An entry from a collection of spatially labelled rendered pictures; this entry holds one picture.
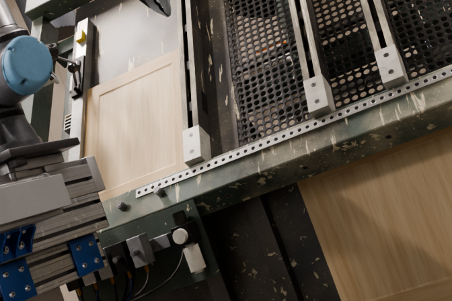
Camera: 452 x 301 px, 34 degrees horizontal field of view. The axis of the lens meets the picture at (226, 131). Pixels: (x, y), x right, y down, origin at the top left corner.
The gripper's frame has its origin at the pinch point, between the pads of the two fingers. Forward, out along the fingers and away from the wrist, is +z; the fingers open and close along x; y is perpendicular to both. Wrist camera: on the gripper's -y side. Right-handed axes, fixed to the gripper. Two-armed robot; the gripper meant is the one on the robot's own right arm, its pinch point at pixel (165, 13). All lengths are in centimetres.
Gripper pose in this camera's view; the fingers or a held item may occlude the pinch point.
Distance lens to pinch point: 209.2
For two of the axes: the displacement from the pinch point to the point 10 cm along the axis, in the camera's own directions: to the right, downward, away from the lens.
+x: -8.0, 3.4, 5.0
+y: 2.8, -5.3, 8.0
